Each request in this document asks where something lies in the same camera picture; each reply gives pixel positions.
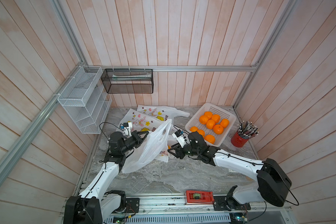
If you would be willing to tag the white printed bag middle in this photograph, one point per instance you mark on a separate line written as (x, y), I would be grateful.
(140, 121)

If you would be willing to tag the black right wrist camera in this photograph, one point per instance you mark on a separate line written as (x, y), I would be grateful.
(179, 136)

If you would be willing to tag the red cup of pens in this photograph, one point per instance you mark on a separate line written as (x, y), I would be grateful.
(246, 130)

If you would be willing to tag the orange fruit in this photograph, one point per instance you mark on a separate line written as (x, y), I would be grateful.
(218, 129)
(216, 118)
(208, 114)
(204, 119)
(210, 124)
(193, 129)
(224, 123)

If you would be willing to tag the white printed bag back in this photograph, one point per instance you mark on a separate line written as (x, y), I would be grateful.
(162, 112)

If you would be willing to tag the white plastic perforated basket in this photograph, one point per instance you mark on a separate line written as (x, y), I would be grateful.
(209, 136)

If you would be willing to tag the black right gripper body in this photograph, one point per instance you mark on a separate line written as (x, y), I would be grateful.
(189, 150)

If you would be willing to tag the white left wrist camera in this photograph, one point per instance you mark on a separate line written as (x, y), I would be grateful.
(127, 128)

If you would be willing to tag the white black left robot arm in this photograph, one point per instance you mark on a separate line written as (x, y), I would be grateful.
(94, 204)

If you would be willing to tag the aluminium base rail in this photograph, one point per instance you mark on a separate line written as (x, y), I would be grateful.
(172, 208)

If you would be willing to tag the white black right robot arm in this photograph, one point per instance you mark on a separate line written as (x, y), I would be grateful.
(271, 184)

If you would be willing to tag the white wire mesh shelf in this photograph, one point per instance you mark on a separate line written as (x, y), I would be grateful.
(85, 100)

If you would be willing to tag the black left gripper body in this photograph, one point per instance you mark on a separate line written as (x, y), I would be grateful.
(134, 140)

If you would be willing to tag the black wire mesh basket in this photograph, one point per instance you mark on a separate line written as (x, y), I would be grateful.
(128, 81)

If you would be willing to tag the white printed bag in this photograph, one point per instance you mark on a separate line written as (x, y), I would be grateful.
(140, 121)
(162, 112)

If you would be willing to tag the red tape dispenser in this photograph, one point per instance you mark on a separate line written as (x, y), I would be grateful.
(199, 197)

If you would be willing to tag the white plastic bag front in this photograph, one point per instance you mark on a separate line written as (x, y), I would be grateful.
(155, 142)

